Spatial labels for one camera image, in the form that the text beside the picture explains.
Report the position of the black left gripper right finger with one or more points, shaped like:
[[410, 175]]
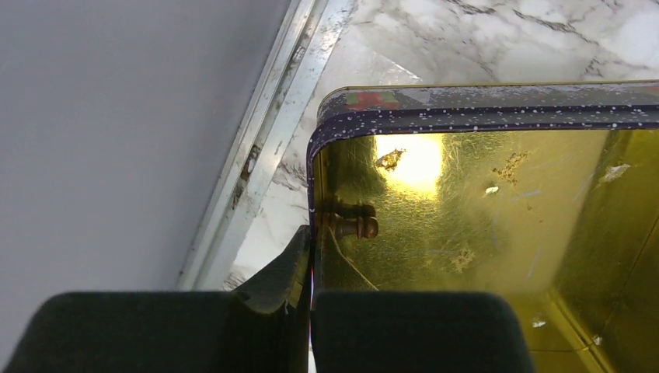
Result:
[[357, 329]]

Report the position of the dark pawn fourteenth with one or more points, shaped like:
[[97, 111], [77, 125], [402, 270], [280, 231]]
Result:
[[363, 227]]

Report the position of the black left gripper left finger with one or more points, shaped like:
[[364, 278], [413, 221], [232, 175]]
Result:
[[260, 326]]

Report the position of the left gold tin box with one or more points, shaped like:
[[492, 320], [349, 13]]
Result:
[[544, 195]]

